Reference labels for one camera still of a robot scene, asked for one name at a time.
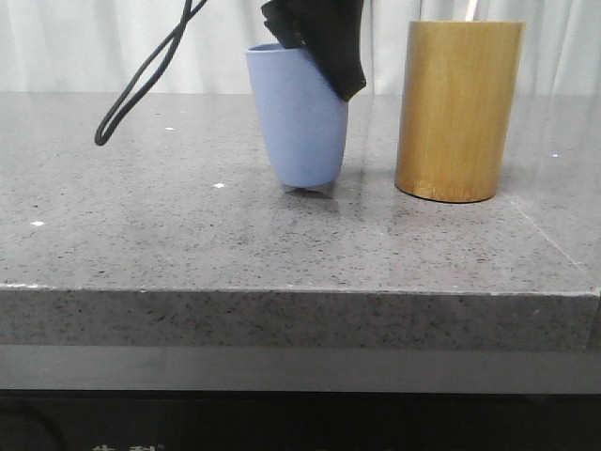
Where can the grey-white curtain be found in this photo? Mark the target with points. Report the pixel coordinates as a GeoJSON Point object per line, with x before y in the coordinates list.
{"type": "Point", "coordinates": [96, 46]}

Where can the blue plastic cup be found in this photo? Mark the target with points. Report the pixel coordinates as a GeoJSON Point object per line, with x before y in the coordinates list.
{"type": "Point", "coordinates": [303, 121]}

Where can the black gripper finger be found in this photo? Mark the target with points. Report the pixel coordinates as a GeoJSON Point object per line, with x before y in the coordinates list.
{"type": "Point", "coordinates": [283, 20]}
{"type": "Point", "coordinates": [331, 31]}

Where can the bamboo cylindrical holder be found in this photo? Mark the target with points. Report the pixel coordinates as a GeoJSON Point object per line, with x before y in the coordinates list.
{"type": "Point", "coordinates": [460, 80]}

